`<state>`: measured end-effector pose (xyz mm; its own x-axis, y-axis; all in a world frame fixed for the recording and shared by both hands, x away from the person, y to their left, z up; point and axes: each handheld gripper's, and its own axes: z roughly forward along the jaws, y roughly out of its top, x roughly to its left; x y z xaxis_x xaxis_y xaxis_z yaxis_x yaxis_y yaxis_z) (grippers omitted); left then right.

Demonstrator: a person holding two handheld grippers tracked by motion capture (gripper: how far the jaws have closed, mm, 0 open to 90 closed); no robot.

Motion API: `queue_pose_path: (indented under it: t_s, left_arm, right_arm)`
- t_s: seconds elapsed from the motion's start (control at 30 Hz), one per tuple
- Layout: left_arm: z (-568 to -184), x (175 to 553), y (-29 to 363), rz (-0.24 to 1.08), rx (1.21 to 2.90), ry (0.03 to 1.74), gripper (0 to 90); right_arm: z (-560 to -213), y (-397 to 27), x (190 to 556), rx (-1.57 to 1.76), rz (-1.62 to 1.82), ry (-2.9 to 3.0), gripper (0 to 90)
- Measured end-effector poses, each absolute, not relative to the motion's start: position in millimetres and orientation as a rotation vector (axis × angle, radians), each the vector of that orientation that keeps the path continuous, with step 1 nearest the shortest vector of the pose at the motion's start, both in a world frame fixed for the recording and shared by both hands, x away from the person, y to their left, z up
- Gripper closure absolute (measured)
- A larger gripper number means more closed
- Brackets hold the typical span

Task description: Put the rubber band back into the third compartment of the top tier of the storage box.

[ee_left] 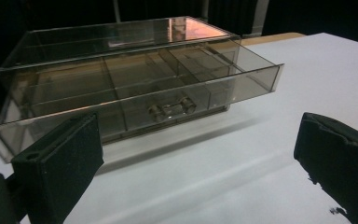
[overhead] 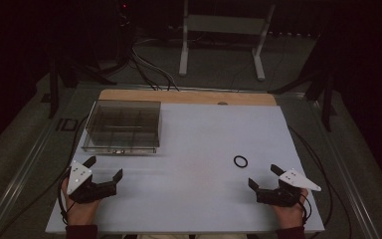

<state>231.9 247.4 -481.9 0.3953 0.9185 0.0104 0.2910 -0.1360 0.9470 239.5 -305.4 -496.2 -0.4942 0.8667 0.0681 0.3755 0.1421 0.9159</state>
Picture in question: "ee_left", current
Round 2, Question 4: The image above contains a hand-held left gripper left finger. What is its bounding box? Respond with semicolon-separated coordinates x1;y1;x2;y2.
10;112;105;224

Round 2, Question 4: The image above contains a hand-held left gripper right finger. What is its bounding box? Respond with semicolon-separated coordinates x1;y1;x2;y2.
293;112;358;224

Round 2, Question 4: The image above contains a clear smoky acrylic drawer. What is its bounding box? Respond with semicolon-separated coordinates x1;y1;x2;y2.
0;40;285;164

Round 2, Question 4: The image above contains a clear smoky acrylic drawer case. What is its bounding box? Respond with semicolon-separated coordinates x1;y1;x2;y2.
0;16;242;147

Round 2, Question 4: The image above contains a metal stand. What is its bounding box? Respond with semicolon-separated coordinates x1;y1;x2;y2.
251;0;270;35

